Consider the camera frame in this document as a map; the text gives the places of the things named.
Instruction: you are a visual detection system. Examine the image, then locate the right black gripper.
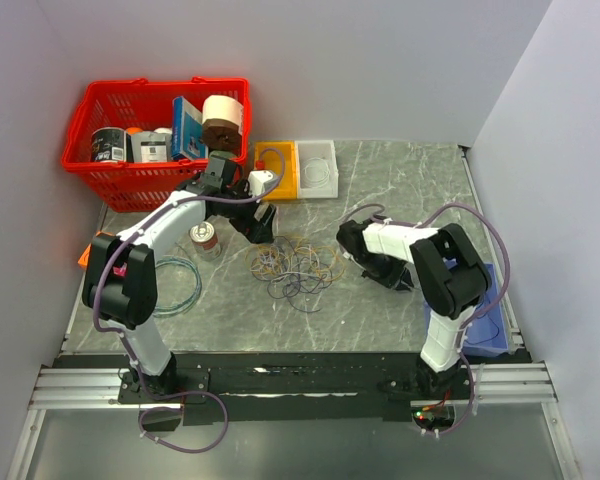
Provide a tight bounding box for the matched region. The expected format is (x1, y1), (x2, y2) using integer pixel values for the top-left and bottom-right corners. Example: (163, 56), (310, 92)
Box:
(355, 252), (413, 291)

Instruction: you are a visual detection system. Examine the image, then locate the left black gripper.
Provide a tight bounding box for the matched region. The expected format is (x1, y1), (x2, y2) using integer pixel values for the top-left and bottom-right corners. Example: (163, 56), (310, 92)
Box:
(220, 180), (276, 244)

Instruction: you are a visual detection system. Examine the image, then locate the cable pile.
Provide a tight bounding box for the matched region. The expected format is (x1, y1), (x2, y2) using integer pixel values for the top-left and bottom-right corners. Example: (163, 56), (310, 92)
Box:
(243, 234), (347, 314)

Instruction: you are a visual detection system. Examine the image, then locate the white cable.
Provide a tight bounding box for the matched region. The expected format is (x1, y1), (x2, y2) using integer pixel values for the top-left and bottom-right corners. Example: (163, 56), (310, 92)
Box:
(303, 157), (331, 186)

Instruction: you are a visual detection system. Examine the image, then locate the dark purple cable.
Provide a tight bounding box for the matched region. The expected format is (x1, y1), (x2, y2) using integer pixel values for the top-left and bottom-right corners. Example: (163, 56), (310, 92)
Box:
(467, 304), (501, 346)

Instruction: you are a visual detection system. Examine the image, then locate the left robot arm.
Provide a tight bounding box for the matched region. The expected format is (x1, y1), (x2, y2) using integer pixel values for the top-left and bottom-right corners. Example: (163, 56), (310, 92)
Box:
(82, 158), (282, 402)

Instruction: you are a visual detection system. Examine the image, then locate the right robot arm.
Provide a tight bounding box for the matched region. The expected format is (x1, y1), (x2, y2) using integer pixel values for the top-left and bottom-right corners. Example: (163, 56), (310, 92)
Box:
(336, 220), (492, 399)

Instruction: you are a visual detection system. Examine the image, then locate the small tin can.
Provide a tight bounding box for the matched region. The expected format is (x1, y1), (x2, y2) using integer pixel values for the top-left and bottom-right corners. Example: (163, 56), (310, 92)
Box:
(189, 221), (222, 260)

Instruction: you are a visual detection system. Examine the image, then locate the yellow plastic bin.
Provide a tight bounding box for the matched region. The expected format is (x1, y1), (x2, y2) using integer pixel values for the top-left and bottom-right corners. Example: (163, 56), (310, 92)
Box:
(254, 141), (298, 201)

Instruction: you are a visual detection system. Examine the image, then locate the white plastic bin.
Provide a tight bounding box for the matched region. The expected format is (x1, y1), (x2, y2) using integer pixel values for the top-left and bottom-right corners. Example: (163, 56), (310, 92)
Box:
(295, 140), (339, 200)

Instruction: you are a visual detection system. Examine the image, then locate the brown round object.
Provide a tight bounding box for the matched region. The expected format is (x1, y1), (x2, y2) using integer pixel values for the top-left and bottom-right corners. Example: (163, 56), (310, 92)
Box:
(201, 119), (242, 152)

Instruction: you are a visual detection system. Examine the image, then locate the blue book box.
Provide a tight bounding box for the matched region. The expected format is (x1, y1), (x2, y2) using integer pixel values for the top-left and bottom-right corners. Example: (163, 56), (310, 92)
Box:
(171, 96), (208, 161)

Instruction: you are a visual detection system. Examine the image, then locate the blue plastic bin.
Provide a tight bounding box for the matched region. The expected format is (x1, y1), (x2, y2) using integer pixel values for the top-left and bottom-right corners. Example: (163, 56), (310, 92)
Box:
(423, 263), (509, 358)

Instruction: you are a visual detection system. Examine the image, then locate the white paper roll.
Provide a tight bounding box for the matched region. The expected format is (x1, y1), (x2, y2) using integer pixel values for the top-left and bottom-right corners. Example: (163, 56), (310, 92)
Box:
(202, 95), (244, 135)

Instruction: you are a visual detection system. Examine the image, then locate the grey labelled can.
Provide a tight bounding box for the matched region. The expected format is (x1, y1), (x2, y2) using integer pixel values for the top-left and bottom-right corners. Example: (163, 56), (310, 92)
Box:
(130, 131), (172, 164)

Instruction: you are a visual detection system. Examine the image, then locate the red plastic shopping basket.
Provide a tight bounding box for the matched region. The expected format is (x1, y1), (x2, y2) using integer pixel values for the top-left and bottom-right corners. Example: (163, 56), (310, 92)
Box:
(61, 77), (251, 213)

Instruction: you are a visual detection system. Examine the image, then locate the black labelled can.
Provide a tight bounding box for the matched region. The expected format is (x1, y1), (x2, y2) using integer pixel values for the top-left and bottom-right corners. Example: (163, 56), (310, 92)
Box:
(90, 127), (127, 163)

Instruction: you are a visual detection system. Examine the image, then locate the orange pink snack box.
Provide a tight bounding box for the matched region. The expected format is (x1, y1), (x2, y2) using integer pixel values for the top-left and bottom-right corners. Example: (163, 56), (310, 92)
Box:
(78, 230), (102, 270)

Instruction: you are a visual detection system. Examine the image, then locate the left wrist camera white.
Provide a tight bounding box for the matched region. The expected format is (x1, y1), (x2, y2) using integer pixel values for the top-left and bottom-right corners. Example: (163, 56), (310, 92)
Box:
(248, 170), (280, 198)

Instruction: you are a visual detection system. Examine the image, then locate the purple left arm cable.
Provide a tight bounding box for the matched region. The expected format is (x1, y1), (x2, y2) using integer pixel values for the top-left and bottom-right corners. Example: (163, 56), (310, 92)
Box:
(90, 147), (287, 454)

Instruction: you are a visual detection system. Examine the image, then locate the green coiled cable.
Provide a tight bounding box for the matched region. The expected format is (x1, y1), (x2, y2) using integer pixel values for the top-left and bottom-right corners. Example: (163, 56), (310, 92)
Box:
(152, 256), (203, 318)

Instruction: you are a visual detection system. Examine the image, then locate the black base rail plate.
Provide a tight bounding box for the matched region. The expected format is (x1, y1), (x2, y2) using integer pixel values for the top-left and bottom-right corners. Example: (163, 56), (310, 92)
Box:
(117, 352), (476, 427)

